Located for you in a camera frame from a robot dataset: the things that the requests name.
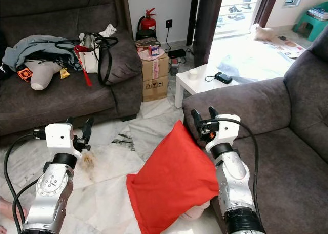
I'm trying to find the red pillow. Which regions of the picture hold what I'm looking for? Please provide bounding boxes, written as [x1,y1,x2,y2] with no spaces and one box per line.
[126,120,220,234]

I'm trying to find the dark brown fabric sofa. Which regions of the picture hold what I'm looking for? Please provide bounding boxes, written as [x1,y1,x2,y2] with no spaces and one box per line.
[182,26,328,234]
[0,0,143,147]

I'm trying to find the pale pink pillow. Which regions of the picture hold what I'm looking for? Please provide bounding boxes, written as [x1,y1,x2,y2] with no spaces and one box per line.
[179,201,212,222]

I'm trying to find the white low table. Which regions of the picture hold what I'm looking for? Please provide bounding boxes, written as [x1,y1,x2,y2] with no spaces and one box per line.
[174,64,241,109]

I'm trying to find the small yellow item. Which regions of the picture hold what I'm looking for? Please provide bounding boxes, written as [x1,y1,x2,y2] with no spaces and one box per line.
[59,67,71,80]

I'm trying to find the beige cushion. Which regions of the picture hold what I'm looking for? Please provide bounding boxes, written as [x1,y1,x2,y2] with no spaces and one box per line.
[30,60,62,91]

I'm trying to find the red tassel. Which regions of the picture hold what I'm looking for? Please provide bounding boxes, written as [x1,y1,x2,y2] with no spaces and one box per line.
[74,45,93,87]

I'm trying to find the small dark device with light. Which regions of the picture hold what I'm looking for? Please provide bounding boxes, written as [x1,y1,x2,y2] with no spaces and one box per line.
[170,57,180,76]

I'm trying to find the brown cardboard box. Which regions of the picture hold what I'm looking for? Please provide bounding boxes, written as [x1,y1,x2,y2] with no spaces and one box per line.
[141,52,170,102]

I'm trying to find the orange black gadget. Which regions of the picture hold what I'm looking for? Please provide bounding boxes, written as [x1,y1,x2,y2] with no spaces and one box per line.
[17,66,34,82]

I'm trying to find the black power adaptor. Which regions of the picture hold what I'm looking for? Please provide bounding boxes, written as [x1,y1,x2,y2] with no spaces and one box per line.
[168,48,187,59]

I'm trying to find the grey blue jacket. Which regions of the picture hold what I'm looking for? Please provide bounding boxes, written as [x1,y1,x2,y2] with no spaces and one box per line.
[3,35,83,71]

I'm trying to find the black garment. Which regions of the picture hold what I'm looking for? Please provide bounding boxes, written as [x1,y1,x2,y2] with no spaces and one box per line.
[0,36,12,81]

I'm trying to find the dark curtain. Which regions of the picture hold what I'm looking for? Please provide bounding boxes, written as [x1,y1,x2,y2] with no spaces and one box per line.
[187,0,225,66]

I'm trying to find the patterned tray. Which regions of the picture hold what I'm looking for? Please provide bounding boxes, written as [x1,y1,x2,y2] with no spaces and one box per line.
[136,38,163,51]

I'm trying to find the beige bag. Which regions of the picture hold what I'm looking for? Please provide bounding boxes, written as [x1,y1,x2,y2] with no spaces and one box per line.
[251,24,276,41]

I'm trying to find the printed paper sheet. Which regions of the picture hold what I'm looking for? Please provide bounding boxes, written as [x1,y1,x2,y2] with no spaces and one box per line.
[269,36,307,59]

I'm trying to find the crumpled white cloth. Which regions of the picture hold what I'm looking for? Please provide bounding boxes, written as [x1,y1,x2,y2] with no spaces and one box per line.
[100,24,117,38]

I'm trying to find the red fire extinguisher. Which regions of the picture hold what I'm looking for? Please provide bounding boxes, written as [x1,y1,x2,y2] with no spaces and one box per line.
[137,8,157,40]

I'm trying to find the green plastic stool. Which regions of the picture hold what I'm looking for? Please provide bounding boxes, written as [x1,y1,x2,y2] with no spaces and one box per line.
[293,2,328,42]

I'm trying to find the stack of books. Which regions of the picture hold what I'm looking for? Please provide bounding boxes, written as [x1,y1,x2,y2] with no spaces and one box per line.
[306,6,328,21]

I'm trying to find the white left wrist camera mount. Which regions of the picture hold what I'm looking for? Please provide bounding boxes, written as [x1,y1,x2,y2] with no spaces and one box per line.
[44,123,83,155]

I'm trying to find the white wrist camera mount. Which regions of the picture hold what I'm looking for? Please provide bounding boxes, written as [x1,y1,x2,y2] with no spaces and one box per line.
[44,123,83,155]
[205,114,240,145]

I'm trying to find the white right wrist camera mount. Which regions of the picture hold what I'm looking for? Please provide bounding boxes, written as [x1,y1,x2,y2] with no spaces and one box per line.
[205,114,240,145]

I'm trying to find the black device with cord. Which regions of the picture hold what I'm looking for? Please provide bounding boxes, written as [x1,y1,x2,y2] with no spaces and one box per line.
[205,72,233,85]

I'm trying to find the white tote bag black straps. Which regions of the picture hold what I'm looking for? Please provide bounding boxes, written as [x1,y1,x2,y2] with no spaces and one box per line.
[56,32,119,87]

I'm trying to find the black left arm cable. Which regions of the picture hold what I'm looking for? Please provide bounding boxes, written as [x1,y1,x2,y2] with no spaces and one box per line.
[4,133,49,234]

